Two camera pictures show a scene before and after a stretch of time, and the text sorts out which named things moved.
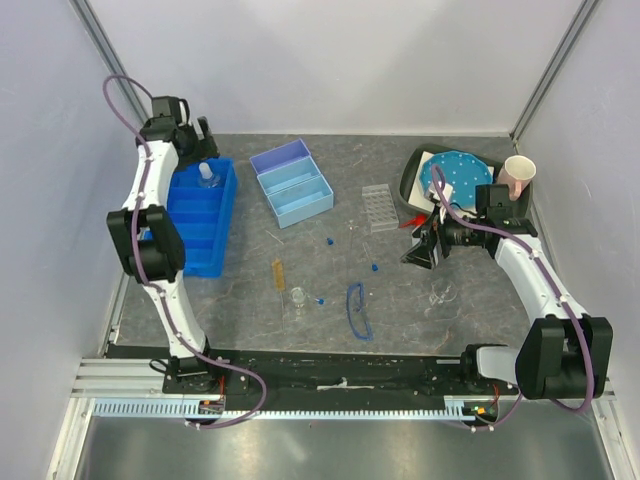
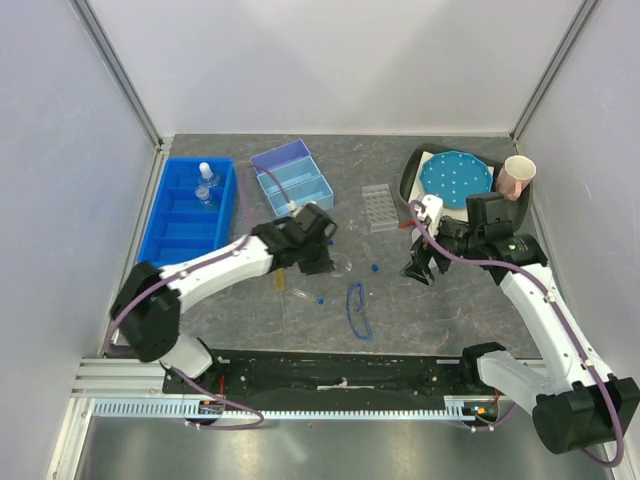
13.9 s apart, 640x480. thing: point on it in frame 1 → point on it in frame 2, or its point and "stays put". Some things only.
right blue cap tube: [373, 265] stays put
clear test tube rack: [380, 207] stays put
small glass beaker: [298, 296] → [202, 193]
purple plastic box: [280, 156] stays put
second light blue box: [300, 201] stays put
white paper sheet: [419, 197] stays put
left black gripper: [206, 146] → [322, 265]
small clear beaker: [444, 291] → [341, 265]
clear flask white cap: [208, 179] stays put
